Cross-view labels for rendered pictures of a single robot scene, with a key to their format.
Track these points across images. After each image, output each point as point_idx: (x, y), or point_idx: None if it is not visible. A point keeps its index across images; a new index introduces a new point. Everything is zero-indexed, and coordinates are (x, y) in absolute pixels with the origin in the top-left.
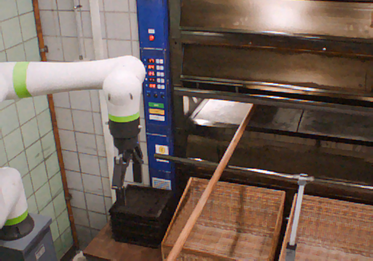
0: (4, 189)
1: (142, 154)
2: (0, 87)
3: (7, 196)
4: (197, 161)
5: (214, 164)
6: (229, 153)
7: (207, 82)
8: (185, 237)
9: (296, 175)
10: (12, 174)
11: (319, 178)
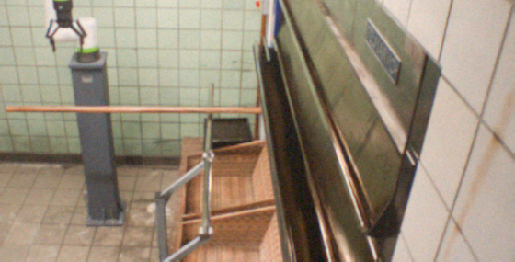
0: None
1: (84, 33)
2: None
3: (67, 28)
4: (209, 101)
5: None
6: (221, 109)
7: (265, 46)
8: (92, 108)
9: (207, 150)
10: (84, 21)
11: (207, 164)
